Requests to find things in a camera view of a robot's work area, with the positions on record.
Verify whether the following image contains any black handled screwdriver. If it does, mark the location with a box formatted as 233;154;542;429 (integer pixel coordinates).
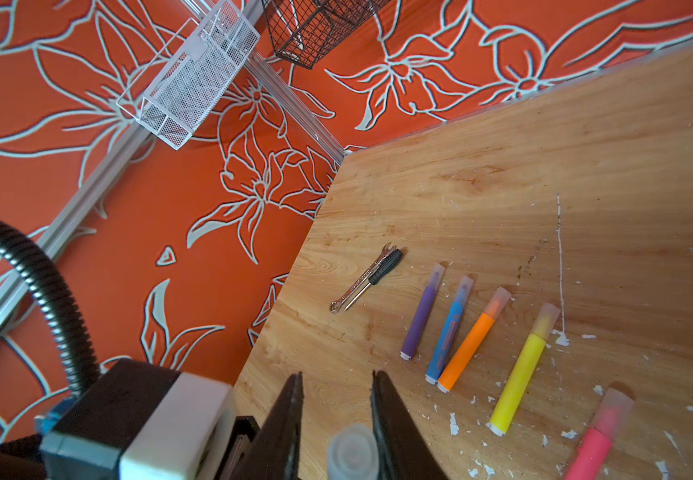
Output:
342;248;404;311

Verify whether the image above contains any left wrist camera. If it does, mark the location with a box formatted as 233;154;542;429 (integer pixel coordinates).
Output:
40;360;238;479

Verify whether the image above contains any black wire basket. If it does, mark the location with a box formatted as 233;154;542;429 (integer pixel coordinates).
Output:
262;0;388;69

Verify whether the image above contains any blue highlighter pen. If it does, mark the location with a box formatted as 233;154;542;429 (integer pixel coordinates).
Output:
425;275;475;385

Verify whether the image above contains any white mesh basket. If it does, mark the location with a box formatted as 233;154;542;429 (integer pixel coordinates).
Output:
116;1;260;150

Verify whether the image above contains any yellow highlighter pen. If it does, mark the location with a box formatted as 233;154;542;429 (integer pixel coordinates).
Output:
487;303;560;437

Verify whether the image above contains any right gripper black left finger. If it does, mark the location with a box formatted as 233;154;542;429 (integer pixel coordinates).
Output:
230;372;304;480

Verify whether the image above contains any purple highlighter pen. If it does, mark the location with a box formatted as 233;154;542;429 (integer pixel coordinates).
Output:
399;263;446;361

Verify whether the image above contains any orange highlighter pen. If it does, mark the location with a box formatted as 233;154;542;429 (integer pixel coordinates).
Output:
437;287;511;393

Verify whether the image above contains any pink highlighter pen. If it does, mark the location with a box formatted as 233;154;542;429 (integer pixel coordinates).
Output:
563;387;635;480

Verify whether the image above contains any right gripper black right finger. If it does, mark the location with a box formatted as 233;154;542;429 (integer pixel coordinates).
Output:
370;370;447;480

